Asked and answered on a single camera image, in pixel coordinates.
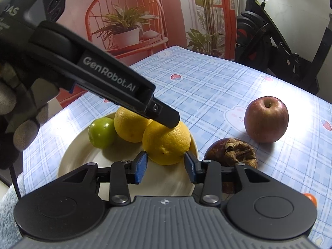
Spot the light blue fuzzy towel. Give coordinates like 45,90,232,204
0,184,27,249

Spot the beige round plate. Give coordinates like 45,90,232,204
57,112,199,198

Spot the red room wall poster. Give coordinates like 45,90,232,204
55,0,242,109

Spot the red apple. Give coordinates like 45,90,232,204
244,96,289,143

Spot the dark purple mangosteen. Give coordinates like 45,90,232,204
203,138,259,194

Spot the blue checked tablecloth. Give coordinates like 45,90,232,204
23,46,332,249

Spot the black exercise bike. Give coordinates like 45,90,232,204
234,0,332,95

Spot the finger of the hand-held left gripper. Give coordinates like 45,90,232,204
149,96,181,129

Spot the small green fruit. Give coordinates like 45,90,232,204
88,117,117,150

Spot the yellow orange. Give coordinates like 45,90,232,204
142,119,192,166
114,106,154,143

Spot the person's left hand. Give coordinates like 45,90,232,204
0,61,61,170

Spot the black cable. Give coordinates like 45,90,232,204
9,164,23,201

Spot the small tangerine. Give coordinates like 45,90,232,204
303,193,318,208

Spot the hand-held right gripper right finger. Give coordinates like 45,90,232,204
184,151,271,206

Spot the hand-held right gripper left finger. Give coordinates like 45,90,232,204
62,150,148,206

